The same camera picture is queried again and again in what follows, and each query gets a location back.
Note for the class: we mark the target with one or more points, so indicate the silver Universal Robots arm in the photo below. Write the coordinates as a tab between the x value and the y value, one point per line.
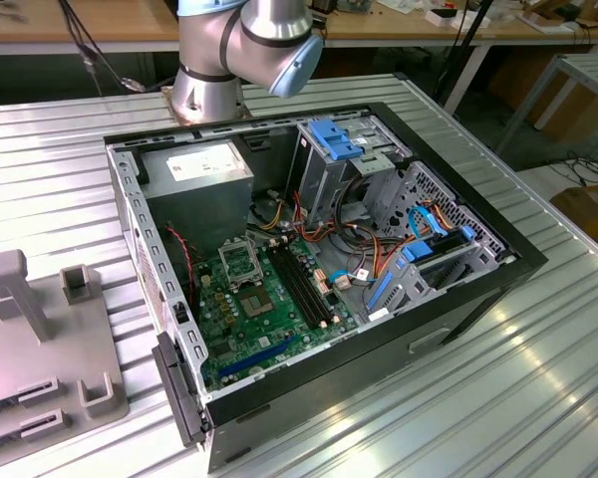
264	30

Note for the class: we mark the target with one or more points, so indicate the CPU socket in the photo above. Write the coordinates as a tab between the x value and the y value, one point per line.
254	301

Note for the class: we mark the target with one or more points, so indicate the black RAM slot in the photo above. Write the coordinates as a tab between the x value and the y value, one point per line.
297	286
304	286
310	286
291	286

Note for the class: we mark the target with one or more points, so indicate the grey metal drive cage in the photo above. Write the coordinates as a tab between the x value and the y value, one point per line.
324	184

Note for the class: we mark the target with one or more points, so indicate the green motherboard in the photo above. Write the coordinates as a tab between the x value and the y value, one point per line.
279	323

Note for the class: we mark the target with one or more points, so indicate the blue plastic bay lever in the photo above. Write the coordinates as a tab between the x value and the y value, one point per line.
379	294

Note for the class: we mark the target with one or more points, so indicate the grey power supply unit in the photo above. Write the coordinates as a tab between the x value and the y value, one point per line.
199	214

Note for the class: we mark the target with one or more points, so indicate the blue plastic drive latch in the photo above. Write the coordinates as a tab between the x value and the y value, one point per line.
329	137

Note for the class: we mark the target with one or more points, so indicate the hard disk in blue carrier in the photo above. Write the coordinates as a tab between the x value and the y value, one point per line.
416	251

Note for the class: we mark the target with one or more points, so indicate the blue expansion slot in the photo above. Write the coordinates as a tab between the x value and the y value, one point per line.
259	356

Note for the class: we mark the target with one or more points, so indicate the grey metal disk bay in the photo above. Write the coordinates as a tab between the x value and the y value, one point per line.
431	181

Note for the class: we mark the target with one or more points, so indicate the black open PC case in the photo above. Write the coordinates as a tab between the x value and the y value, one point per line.
329	398

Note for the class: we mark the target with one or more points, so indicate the black tripod leg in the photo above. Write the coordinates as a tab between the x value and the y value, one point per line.
466	45

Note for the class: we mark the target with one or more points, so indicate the white flat box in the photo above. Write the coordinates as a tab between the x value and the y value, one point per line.
431	19

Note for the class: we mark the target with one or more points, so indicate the grey parts rack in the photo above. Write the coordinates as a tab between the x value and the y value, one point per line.
55	358

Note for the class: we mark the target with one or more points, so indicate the brown cardboard box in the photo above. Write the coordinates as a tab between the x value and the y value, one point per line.
593	214

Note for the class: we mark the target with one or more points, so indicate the grey metal frame table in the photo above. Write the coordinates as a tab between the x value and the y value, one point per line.
593	67

